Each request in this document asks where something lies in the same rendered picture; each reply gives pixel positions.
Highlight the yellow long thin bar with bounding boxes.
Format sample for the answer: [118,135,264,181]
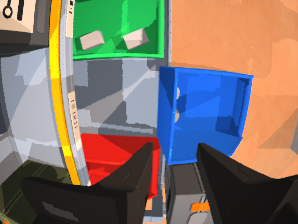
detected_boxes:
[49,0,81,185]

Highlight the green open bin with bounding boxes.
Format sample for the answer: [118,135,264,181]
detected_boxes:
[73,0,164,61]

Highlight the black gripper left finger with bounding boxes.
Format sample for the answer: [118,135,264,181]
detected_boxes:
[20,142,153,224]

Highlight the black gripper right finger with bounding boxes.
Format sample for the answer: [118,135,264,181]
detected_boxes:
[196,143,298,224]

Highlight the blue bin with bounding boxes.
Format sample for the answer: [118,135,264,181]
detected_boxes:
[157,66,254,165]

